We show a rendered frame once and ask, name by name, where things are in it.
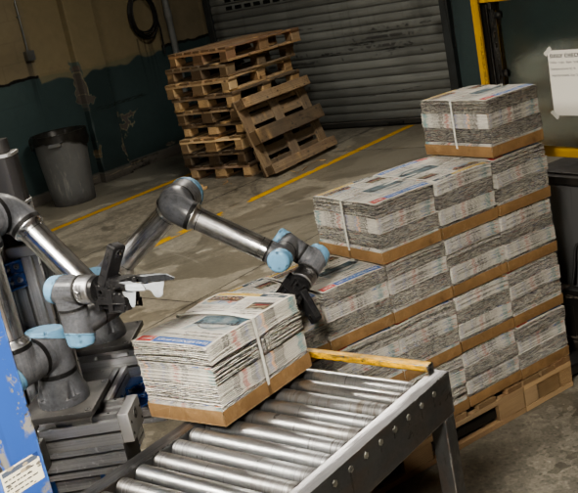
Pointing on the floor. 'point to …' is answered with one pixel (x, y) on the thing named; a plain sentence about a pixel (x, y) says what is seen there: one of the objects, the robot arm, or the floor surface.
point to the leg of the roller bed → (449, 457)
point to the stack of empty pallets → (209, 80)
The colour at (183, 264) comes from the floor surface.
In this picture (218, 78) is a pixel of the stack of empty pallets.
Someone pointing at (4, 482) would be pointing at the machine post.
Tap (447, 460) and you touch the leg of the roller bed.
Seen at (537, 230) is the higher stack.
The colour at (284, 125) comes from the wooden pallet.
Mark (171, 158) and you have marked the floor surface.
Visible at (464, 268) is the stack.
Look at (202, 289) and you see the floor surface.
